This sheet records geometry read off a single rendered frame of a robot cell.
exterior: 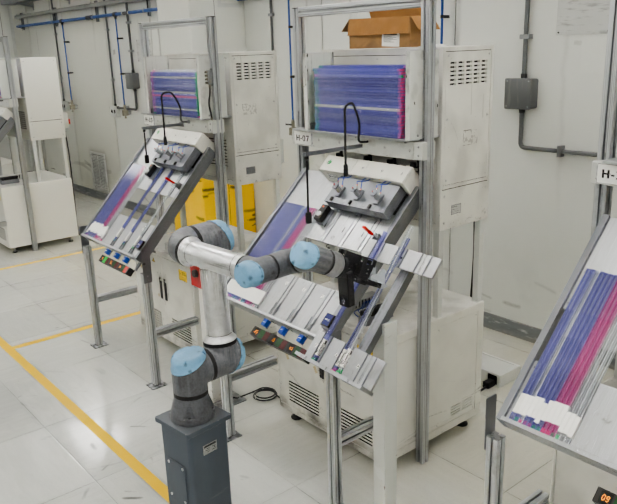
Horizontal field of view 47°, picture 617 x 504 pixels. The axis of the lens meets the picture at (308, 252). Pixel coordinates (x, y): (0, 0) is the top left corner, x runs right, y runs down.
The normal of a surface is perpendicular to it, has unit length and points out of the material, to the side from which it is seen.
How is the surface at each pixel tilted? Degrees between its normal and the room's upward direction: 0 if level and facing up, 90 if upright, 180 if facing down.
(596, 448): 44
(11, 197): 90
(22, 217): 90
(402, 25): 75
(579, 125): 90
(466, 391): 90
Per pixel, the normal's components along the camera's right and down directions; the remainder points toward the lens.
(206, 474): 0.72, 0.17
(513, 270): -0.77, 0.20
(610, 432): -0.56, -0.54
